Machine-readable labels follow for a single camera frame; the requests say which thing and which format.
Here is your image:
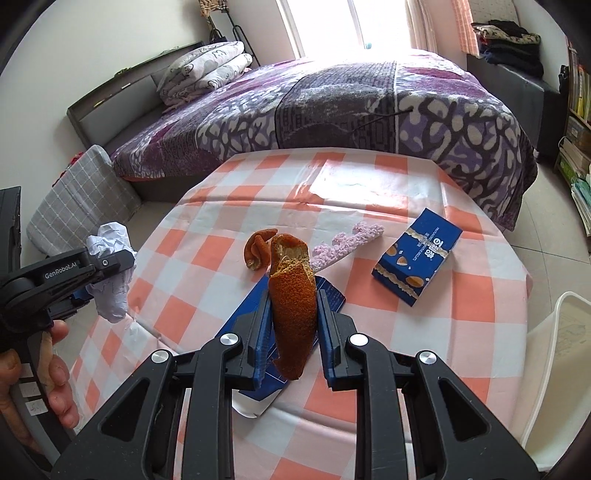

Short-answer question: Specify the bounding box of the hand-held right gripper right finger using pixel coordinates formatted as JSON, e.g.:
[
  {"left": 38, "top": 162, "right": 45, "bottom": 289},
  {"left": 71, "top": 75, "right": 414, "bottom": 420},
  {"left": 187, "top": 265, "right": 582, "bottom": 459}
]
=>
[{"left": 316, "top": 288, "right": 541, "bottom": 480}]

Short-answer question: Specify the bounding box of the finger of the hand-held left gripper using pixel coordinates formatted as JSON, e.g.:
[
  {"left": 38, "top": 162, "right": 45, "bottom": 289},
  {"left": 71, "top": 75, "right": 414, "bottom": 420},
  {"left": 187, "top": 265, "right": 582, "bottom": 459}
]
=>
[
  {"left": 88, "top": 249, "right": 138, "bottom": 280},
  {"left": 51, "top": 284, "right": 98, "bottom": 319}
]

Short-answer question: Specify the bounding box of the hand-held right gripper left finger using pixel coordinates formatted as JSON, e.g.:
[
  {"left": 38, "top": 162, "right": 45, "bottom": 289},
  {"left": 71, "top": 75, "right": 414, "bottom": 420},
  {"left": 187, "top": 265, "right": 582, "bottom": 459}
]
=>
[{"left": 48, "top": 277, "right": 274, "bottom": 480}]

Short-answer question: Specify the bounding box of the white paper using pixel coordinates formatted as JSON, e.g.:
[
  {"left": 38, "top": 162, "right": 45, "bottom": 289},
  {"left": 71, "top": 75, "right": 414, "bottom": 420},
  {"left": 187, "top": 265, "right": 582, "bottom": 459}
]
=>
[{"left": 85, "top": 222, "right": 137, "bottom": 324}]

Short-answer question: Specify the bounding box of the long orange peel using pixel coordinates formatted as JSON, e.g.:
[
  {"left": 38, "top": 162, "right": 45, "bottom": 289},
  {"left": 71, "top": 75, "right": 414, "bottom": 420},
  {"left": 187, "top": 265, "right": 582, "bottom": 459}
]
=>
[{"left": 268, "top": 233, "right": 318, "bottom": 382}]

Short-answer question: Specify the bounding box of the white plastic bin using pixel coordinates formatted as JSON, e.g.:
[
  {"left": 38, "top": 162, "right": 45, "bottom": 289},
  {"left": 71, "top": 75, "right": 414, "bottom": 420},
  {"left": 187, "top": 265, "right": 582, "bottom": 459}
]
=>
[{"left": 522, "top": 291, "right": 591, "bottom": 477}]

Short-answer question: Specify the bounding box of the person's left hand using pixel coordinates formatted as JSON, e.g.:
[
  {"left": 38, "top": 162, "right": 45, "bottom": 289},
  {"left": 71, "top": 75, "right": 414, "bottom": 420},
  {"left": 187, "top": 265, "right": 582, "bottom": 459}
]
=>
[{"left": 0, "top": 319, "right": 80, "bottom": 457}]

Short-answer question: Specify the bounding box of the flattened blue box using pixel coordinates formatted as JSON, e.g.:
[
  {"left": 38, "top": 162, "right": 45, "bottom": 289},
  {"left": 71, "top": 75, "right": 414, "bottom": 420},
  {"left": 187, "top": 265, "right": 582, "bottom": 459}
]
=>
[{"left": 216, "top": 276, "right": 347, "bottom": 419}]

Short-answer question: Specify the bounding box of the orange white checked tablecloth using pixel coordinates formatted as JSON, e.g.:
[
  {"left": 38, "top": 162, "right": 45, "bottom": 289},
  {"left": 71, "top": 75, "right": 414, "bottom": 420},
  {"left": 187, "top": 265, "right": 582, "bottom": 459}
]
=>
[{"left": 76, "top": 147, "right": 533, "bottom": 480}]

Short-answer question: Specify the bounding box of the black cabinet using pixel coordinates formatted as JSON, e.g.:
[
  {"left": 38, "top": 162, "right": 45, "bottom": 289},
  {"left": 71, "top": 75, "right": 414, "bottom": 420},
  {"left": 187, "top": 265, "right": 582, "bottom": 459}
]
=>
[{"left": 0, "top": 186, "right": 22, "bottom": 278}]

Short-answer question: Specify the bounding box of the grey checked cushion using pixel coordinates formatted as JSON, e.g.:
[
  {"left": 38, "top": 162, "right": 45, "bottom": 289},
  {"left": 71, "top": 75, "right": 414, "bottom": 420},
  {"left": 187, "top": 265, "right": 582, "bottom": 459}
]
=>
[{"left": 27, "top": 144, "right": 142, "bottom": 257}]

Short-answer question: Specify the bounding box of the small curled orange peel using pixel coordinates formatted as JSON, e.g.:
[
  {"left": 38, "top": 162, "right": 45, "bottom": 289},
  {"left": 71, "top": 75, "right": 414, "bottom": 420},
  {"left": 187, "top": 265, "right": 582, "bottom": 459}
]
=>
[{"left": 244, "top": 228, "right": 279, "bottom": 269}]

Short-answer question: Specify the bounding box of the purple foam strip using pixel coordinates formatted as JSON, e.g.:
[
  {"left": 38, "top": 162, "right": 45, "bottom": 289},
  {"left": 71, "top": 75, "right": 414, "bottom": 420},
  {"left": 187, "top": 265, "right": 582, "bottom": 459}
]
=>
[{"left": 310, "top": 222, "right": 387, "bottom": 271}]

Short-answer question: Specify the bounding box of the blue snack box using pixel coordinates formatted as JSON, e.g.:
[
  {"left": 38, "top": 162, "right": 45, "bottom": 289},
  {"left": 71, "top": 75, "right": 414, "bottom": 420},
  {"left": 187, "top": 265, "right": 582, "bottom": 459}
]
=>
[{"left": 372, "top": 208, "right": 464, "bottom": 308}]

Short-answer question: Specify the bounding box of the dark wooden headboard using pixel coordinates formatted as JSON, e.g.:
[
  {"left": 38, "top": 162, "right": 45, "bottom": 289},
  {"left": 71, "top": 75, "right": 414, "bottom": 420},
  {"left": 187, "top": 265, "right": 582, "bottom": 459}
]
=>
[{"left": 67, "top": 42, "right": 205, "bottom": 149}]

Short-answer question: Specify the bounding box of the folded patterned quilt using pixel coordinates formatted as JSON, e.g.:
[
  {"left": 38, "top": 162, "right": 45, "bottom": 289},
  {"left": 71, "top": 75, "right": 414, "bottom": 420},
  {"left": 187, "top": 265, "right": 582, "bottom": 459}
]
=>
[{"left": 157, "top": 41, "right": 254, "bottom": 106}]

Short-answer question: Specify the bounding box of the thin black stick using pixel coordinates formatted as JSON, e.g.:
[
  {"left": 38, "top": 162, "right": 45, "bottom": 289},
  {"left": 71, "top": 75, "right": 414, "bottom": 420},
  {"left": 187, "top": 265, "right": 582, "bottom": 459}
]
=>
[{"left": 351, "top": 108, "right": 414, "bottom": 133}]

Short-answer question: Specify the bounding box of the bed with purple blanket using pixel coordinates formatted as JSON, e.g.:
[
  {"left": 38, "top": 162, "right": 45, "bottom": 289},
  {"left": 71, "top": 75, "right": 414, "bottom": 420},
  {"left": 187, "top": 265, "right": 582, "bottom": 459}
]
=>
[{"left": 111, "top": 48, "right": 539, "bottom": 232}]

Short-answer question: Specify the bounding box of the black metal rack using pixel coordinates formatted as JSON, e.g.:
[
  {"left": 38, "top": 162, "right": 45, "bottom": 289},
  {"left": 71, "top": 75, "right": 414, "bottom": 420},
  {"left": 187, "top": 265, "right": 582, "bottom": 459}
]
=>
[{"left": 198, "top": 0, "right": 260, "bottom": 66}]

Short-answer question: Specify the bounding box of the bright window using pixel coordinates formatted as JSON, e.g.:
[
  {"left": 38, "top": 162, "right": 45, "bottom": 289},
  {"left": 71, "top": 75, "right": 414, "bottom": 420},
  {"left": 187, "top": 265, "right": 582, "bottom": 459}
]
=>
[{"left": 277, "top": 0, "right": 416, "bottom": 59}]

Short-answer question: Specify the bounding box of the wooden bookshelf with books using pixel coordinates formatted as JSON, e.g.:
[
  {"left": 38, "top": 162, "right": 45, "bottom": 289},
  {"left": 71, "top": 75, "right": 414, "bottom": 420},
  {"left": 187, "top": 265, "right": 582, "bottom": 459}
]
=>
[{"left": 554, "top": 41, "right": 591, "bottom": 245}]

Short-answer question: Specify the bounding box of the sheer curtain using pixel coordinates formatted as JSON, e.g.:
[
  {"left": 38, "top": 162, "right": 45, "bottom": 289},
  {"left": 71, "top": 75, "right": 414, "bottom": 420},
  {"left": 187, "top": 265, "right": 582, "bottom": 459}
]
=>
[{"left": 405, "top": 0, "right": 435, "bottom": 51}]

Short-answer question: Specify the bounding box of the pink checked cloth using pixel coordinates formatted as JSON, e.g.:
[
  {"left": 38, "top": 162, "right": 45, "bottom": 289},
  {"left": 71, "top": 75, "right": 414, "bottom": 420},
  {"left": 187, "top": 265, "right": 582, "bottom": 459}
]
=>
[{"left": 450, "top": 0, "right": 485, "bottom": 59}]

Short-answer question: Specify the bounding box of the pile of dark clothes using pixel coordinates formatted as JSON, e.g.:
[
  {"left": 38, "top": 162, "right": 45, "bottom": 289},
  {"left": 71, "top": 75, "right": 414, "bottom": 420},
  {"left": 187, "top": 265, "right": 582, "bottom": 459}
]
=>
[{"left": 471, "top": 18, "right": 546, "bottom": 77}]

